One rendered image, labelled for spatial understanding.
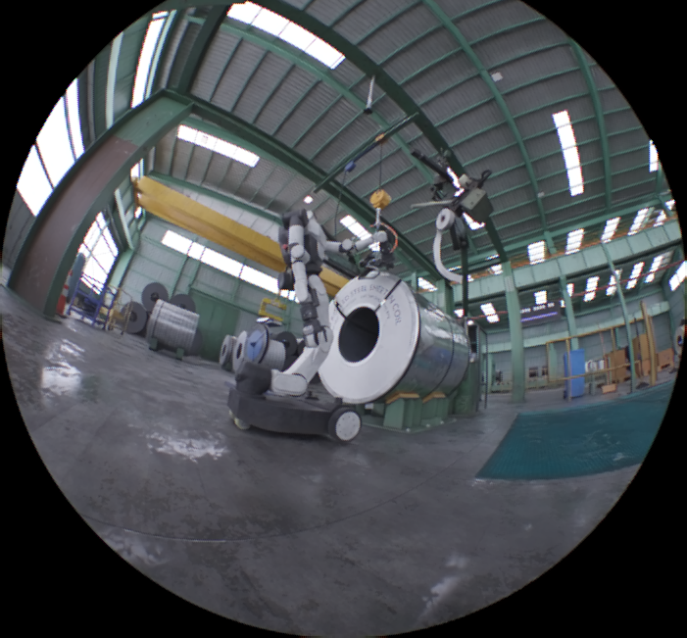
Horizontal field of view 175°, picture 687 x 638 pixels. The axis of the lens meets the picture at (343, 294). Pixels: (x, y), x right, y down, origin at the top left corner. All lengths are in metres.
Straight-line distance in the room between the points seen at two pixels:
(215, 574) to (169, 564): 0.06
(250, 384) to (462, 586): 1.13
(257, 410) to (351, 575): 0.88
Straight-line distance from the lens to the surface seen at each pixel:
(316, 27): 3.50
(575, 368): 5.27
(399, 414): 1.80
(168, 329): 6.08
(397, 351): 1.63
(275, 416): 1.13
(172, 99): 4.80
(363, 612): 0.39
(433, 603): 0.42
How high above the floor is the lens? 0.32
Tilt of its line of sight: 23 degrees up
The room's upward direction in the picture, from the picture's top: 8 degrees clockwise
